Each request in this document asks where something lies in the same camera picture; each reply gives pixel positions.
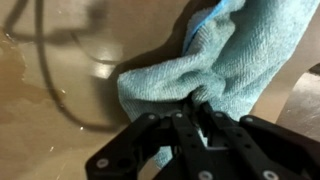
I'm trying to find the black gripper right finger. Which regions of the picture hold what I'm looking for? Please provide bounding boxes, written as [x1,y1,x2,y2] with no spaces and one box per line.
[199,101,320,180]

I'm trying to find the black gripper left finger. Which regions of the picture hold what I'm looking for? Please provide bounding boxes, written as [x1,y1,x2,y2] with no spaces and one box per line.
[84,99,219,180]

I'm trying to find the light blue microfibre towel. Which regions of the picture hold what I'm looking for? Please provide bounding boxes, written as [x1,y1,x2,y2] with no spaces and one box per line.
[116,0,320,170]

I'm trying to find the water spill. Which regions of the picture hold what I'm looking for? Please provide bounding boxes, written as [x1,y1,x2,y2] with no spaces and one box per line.
[0,28,84,134]

